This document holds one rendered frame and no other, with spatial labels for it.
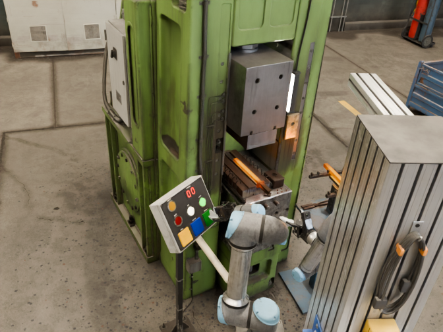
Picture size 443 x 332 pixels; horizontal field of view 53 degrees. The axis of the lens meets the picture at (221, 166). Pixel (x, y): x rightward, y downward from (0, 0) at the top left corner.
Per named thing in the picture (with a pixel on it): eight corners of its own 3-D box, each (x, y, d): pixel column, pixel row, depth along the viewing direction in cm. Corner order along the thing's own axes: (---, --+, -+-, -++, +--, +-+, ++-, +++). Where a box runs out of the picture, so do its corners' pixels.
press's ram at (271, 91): (296, 124, 260) (306, 58, 238) (240, 137, 243) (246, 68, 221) (257, 96, 290) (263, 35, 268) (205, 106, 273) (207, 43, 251)
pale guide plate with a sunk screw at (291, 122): (296, 137, 284) (300, 113, 274) (284, 139, 280) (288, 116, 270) (294, 135, 285) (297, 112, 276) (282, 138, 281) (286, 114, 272)
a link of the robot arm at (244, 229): (248, 335, 188) (264, 223, 168) (213, 328, 190) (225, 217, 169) (251, 316, 199) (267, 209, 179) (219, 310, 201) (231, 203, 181)
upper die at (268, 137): (275, 142, 259) (277, 128, 254) (246, 149, 250) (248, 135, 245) (238, 112, 289) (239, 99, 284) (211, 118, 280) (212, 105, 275)
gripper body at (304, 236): (291, 232, 245) (304, 245, 237) (293, 220, 241) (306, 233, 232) (302, 228, 249) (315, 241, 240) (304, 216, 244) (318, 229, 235)
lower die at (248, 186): (268, 191, 278) (269, 180, 274) (241, 199, 270) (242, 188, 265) (235, 158, 308) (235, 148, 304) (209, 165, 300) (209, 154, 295)
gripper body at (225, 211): (221, 201, 234) (238, 200, 226) (227, 215, 236) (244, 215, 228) (212, 208, 229) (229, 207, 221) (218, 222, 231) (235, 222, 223)
